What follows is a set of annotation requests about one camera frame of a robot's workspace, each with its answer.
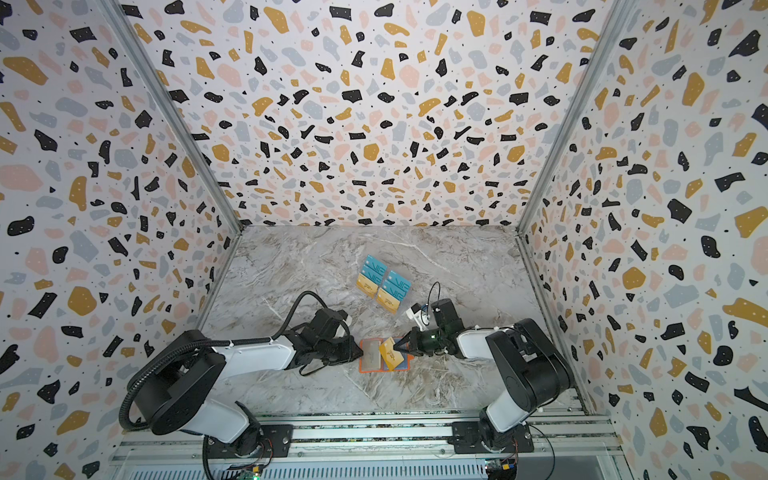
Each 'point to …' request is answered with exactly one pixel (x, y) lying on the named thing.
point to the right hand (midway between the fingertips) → (395, 344)
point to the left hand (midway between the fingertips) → (368, 350)
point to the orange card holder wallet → (384, 368)
